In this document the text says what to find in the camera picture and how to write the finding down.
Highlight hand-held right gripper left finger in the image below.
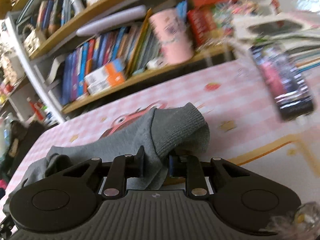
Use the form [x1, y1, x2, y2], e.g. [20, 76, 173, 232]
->
[61, 146, 145, 199]

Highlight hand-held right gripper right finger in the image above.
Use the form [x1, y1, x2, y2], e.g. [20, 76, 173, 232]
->
[169, 155, 247, 198]

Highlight grey sweater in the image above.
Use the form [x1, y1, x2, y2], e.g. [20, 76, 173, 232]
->
[21, 102, 210, 195]

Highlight wooden bookshelf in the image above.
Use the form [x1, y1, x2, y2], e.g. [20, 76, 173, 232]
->
[5, 0, 240, 123]

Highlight orange white carton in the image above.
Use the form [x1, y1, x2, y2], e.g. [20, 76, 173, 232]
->
[87, 76, 125, 95]
[84, 59, 125, 84]

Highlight pink checked table mat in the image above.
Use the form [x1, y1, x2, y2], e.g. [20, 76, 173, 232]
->
[5, 60, 320, 205]

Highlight white small charger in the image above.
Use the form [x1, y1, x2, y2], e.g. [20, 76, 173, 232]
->
[146, 58, 166, 70]

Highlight row of leaning blue books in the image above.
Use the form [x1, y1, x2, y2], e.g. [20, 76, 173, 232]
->
[61, 12, 163, 105]

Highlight black box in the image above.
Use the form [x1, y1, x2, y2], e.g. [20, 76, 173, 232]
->
[0, 120, 45, 178]

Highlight red tassel charm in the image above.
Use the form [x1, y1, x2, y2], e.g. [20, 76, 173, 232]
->
[29, 97, 44, 120]

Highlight pink printed canister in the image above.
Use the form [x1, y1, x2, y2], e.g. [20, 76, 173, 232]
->
[149, 8, 195, 65]

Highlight clear crinkled wrapper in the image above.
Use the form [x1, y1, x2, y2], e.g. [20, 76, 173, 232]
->
[260, 202, 320, 240]

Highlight smartphone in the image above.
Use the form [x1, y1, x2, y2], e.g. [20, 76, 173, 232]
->
[250, 44, 315, 120]

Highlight red boxes on shelf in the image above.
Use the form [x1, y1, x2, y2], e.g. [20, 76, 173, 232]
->
[186, 0, 243, 48]

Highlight white quilted purse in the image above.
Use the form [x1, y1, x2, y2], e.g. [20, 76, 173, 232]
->
[23, 24, 48, 55]

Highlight colourful beaded ornament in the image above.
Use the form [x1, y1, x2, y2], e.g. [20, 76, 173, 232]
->
[212, 0, 260, 23]

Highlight stack of magazines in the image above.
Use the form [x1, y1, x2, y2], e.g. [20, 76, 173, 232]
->
[232, 12, 320, 73]

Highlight row of upright colourful books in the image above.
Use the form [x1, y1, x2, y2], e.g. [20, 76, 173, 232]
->
[35, 0, 130, 34]

